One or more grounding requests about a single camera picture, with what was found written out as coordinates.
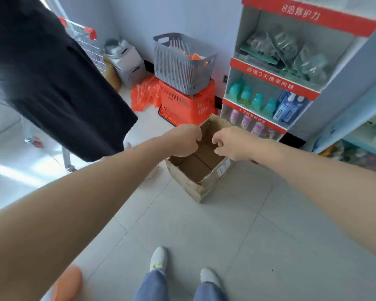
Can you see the person's right hand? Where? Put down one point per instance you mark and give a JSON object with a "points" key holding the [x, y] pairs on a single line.
{"points": [[241, 144]]}

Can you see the person's left hand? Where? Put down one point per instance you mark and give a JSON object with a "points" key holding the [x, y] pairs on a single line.
{"points": [[183, 142]]}

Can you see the cardboard box with white label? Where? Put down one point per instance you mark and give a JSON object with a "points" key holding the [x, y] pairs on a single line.
{"points": [[203, 184]]}

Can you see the person's right forearm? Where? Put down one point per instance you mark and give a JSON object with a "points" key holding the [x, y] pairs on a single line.
{"points": [[332, 191]]}

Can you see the person's left forearm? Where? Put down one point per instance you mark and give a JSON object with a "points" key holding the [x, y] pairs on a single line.
{"points": [[65, 222]]}

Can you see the white grey box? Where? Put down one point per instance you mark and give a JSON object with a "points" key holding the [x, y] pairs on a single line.
{"points": [[128, 64]]}

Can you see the person's white shoe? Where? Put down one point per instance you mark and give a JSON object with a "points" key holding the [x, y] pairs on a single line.
{"points": [[210, 275], [159, 258]]}

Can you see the person's blue trouser leg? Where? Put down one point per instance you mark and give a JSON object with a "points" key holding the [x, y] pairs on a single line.
{"points": [[210, 293], [152, 286]]}

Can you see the orange red plastic crate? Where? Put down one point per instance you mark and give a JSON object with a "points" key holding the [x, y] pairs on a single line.
{"points": [[181, 106]]}

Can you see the teal bottle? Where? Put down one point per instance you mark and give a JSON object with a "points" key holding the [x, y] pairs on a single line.
{"points": [[257, 101], [235, 90], [270, 107], [246, 95]]}

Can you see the blue white bottle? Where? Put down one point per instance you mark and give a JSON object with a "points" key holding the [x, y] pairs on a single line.
{"points": [[299, 111], [283, 109]]}

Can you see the orange plastic bag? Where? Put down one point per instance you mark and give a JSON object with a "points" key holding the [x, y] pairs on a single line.
{"points": [[145, 94]]}

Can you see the grey slotted plastic basket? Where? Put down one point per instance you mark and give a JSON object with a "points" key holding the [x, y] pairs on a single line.
{"points": [[178, 68]]}

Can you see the brown paper bag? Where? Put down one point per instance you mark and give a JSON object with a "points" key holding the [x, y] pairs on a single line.
{"points": [[112, 75]]}

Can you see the clear plastic packets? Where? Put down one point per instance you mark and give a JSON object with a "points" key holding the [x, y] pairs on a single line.
{"points": [[285, 50]]}

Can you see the row of colourful bottles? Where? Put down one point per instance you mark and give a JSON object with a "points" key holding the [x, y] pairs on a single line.
{"points": [[357, 156]]}

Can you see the red white display stand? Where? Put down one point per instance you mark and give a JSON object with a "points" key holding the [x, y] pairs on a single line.
{"points": [[313, 15]]}

